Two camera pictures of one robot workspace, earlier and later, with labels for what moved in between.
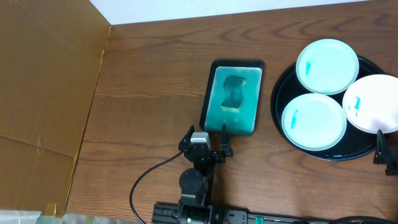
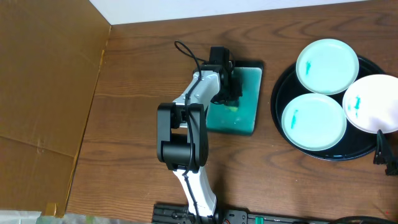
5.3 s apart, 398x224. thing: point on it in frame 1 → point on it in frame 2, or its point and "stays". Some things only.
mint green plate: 327,66 stays
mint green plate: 314,122 stays
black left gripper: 206,155 → 233,91
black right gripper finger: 385,155 stays
